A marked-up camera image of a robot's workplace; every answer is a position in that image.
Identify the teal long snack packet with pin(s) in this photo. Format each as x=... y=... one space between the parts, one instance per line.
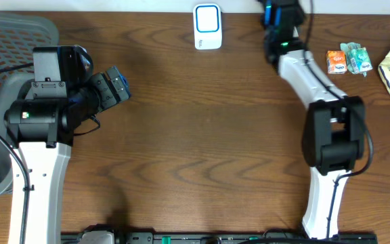
x=347 y=48

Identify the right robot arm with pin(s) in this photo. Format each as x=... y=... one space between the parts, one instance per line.
x=334 y=131

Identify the white barcode scanner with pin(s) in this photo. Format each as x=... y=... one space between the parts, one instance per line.
x=207 y=26

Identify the teal small snack packet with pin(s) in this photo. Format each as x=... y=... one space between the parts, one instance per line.
x=359 y=61

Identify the orange small snack box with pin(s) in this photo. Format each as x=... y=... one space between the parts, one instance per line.
x=336 y=62

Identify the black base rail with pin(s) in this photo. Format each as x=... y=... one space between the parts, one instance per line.
x=101 y=233

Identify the black plastic mesh basket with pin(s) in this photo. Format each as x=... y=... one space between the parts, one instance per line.
x=19 y=34

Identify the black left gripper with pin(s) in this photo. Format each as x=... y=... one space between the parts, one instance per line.
x=106 y=91

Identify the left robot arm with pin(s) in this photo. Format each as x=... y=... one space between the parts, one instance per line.
x=41 y=126

